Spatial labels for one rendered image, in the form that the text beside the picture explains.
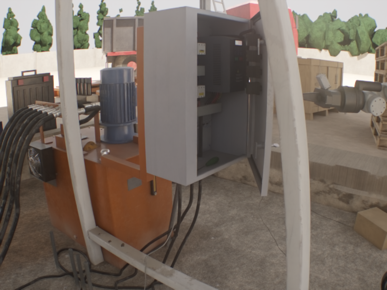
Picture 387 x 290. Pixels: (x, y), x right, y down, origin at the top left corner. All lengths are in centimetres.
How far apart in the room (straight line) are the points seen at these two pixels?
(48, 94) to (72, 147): 201
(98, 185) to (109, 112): 44
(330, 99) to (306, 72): 307
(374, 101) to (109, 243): 128
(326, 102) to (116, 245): 111
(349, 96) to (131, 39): 867
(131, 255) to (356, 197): 168
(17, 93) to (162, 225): 209
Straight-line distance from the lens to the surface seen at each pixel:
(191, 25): 103
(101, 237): 159
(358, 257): 198
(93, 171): 156
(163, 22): 108
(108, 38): 937
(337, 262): 189
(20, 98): 332
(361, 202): 245
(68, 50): 142
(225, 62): 123
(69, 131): 145
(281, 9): 73
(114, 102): 177
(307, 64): 403
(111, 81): 176
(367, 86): 107
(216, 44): 125
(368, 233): 215
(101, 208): 161
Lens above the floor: 108
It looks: 16 degrees down
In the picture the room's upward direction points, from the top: straight up
